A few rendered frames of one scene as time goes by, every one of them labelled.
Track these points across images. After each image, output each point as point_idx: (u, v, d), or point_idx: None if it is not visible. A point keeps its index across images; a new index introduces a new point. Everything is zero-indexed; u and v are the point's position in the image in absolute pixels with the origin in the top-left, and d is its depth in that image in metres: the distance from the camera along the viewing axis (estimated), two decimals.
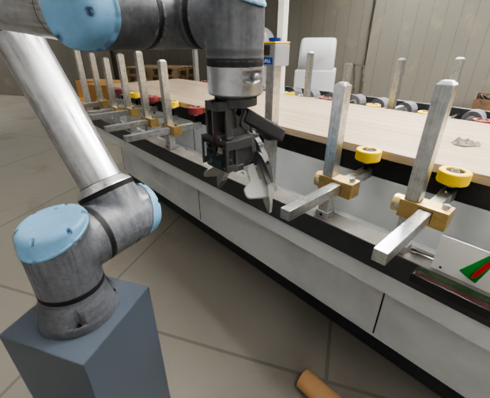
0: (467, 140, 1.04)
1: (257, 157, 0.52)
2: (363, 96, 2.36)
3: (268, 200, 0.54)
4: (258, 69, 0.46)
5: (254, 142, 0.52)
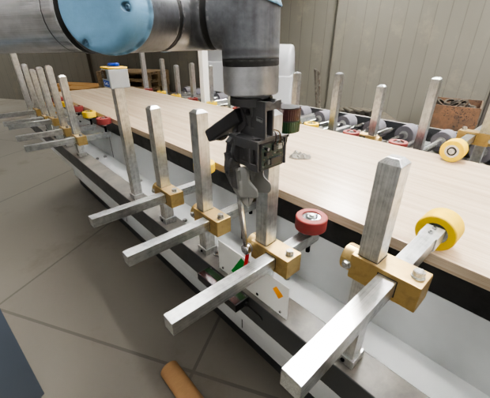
0: (299, 154, 1.16)
1: None
2: (289, 104, 2.47)
3: None
4: None
5: None
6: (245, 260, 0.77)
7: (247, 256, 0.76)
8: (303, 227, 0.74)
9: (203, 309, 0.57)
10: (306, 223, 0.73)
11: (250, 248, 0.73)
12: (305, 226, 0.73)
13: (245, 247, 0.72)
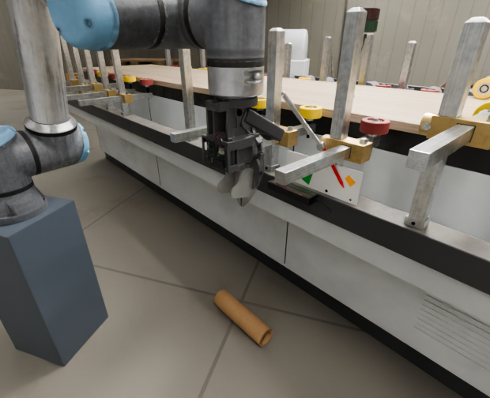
0: None
1: (254, 164, 0.54)
2: (311, 77, 2.59)
3: (246, 198, 0.58)
4: (259, 69, 0.46)
5: (255, 142, 0.52)
6: None
7: None
8: (369, 127, 0.86)
9: (304, 170, 0.69)
10: (373, 123, 0.85)
11: (323, 142, 0.85)
12: (372, 125, 0.85)
13: (318, 142, 0.85)
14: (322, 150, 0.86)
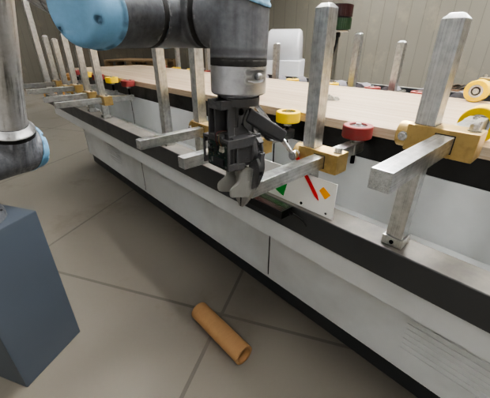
0: (328, 96, 1.20)
1: (254, 163, 0.54)
2: (303, 78, 2.52)
3: (246, 198, 0.58)
4: (261, 69, 0.46)
5: (256, 142, 0.52)
6: None
7: None
8: (351, 133, 0.80)
9: (275, 181, 0.63)
10: (355, 129, 0.79)
11: (296, 151, 0.78)
12: (354, 131, 0.79)
13: (290, 151, 0.78)
14: (295, 159, 0.78)
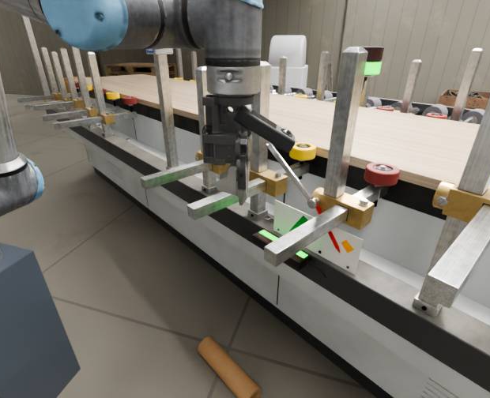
0: None
1: (237, 164, 0.54)
2: (309, 90, 2.46)
3: (239, 197, 0.59)
4: (235, 69, 0.45)
5: (239, 143, 0.52)
6: None
7: (320, 212, 0.72)
8: (375, 178, 0.74)
9: (299, 244, 0.57)
10: (380, 174, 0.73)
11: (316, 199, 0.72)
12: (378, 176, 0.73)
13: (309, 199, 0.71)
14: (314, 208, 0.72)
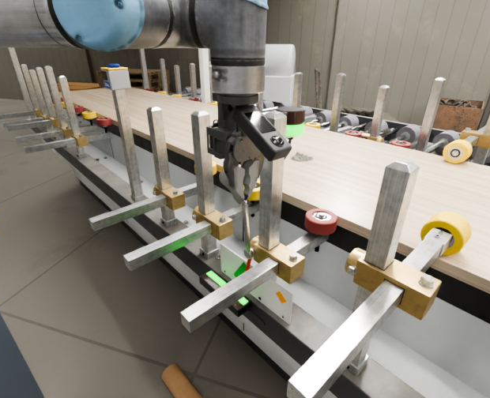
0: (302, 155, 1.15)
1: (227, 160, 0.55)
2: (290, 105, 2.46)
3: (233, 195, 0.60)
4: (221, 68, 0.47)
5: (230, 140, 0.53)
6: (247, 264, 0.76)
7: (250, 260, 0.75)
8: (312, 227, 0.75)
9: (219, 306, 0.58)
10: (316, 223, 0.74)
11: (254, 253, 0.72)
12: (315, 226, 0.74)
13: (247, 251, 0.71)
14: None
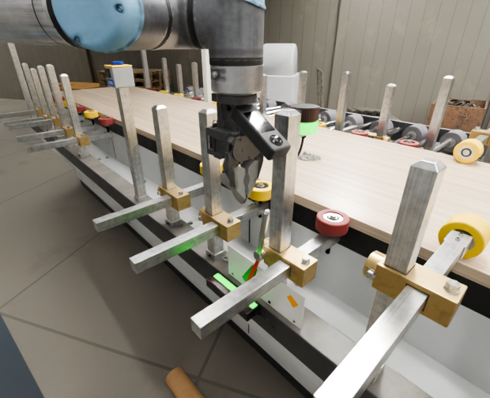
0: (309, 155, 1.12)
1: (227, 161, 0.55)
2: (293, 104, 2.44)
3: (235, 195, 0.60)
4: (220, 68, 0.47)
5: (229, 140, 0.53)
6: (254, 264, 0.74)
7: (258, 261, 0.72)
8: (324, 228, 0.72)
9: (230, 312, 0.55)
10: (328, 225, 0.71)
11: (264, 255, 0.70)
12: (327, 227, 0.72)
13: (258, 254, 0.69)
14: None
